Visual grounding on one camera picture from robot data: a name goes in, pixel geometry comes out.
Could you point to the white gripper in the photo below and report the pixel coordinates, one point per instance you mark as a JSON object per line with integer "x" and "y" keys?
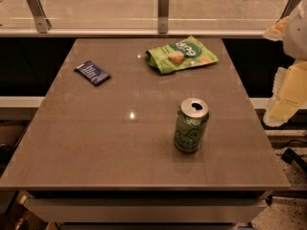
{"x": 297, "y": 37}

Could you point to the green soda can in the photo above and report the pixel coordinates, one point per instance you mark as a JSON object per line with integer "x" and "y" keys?
{"x": 192, "y": 118}

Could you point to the blue rxbar blueberry wrapper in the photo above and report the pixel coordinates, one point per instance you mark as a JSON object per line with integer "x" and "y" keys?
{"x": 93, "y": 73}

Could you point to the green snack chip bag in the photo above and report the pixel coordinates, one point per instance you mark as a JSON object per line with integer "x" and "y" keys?
{"x": 185, "y": 54}

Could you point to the white table drawer front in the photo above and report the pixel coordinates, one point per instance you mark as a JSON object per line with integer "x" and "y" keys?
{"x": 146, "y": 210}

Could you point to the right metal railing bracket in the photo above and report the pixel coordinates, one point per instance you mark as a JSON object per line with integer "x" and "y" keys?
{"x": 291, "y": 4}

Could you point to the metal railing bracket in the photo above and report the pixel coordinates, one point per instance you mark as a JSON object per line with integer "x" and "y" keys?
{"x": 42, "y": 23}
{"x": 163, "y": 15}
{"x": 291, "y": 4}

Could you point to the middle metal railing bracket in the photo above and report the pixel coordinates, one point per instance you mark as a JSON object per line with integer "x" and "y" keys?
{"x": 163, "y": 15}

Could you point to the left metal railing bracket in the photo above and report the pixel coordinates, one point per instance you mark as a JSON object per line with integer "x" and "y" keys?
{"x": 42, "y": 23}

